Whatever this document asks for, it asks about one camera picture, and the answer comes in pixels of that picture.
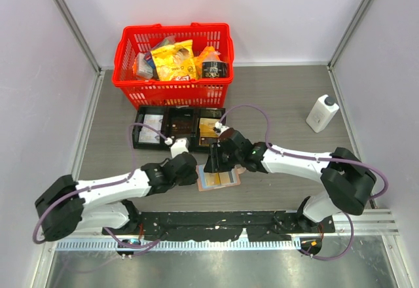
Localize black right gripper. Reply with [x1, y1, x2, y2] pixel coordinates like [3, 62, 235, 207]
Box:
[204, 142, 242, 173]

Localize pink leather card holder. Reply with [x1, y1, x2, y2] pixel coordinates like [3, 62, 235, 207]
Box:
[196, 164, 246, 192]

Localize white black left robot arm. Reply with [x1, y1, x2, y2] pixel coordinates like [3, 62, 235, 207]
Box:
[32, 153, 198, 244]

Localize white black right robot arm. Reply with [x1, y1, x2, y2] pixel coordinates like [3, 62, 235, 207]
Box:
[203, 127, 376, 232]

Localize gold cards in tray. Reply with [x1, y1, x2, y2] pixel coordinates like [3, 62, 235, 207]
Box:
[198, 118, 219, 147]

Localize dark brown cards in tray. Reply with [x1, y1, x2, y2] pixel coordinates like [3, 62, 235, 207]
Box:
[168, 107, 196, 144]

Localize black three-compartment card tray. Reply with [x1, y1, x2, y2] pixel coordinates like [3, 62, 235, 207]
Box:
[132, 106, 226, 153]

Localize white cards in tray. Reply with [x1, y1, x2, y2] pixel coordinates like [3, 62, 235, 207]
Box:
[139, 113, 164, 144]

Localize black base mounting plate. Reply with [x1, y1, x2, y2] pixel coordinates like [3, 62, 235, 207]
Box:
[111, 211, 335, 242]

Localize black round can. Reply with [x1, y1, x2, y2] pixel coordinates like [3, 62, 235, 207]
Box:
[202, 60, 228, 79]

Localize yellow chips bag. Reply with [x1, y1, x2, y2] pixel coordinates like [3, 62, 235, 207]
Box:
[151, 39, 198, 82]

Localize grey small box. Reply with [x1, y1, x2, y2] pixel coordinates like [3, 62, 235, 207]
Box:
[132, 53, 155, 80]

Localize orange snack bag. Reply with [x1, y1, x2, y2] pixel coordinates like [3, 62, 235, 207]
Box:
[194, 46, 220, 75]

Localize white bottle with black cap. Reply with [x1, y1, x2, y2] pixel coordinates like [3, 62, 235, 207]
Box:
[306, 94, 339, 133]

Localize red plastic shopping basket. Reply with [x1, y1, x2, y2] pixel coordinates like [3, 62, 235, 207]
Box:
[112, 22, 234, 109]

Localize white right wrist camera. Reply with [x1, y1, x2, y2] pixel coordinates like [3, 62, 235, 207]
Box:
[213, 122, 235, 139]

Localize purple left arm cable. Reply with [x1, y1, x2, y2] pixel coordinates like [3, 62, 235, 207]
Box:
[31, 122, 173, 259]

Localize aluminium frame rail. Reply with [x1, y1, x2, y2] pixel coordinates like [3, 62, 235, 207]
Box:
[58, 205, 399, 241]

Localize left aluminium corner post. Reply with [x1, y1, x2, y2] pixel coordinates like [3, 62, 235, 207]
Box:
[53, 0, 101, 73]

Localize aluminium corner post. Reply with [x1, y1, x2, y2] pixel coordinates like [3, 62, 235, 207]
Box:
[327, 0, 374, 71]
[53, 0, 101, 73]

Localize right aluminium corner post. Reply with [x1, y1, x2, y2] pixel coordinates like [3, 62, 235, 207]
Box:
[327, 0, 374, 71]

